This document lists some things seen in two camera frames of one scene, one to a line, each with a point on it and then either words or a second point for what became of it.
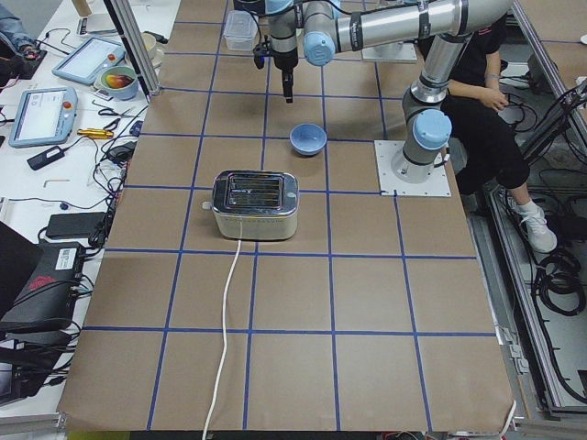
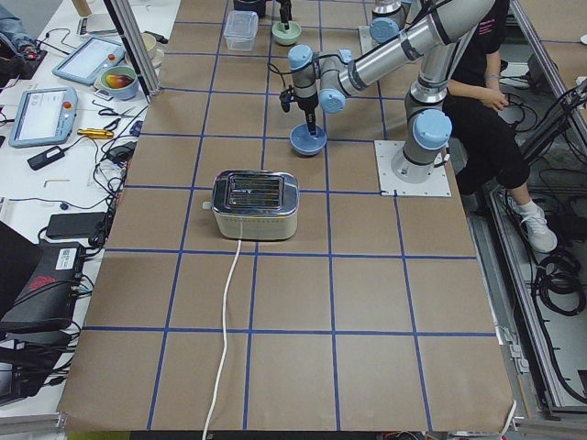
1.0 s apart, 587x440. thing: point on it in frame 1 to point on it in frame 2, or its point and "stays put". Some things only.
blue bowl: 307,138 stays put
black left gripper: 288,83 to 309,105
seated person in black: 488,151 stays put
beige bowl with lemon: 149,40 stays put
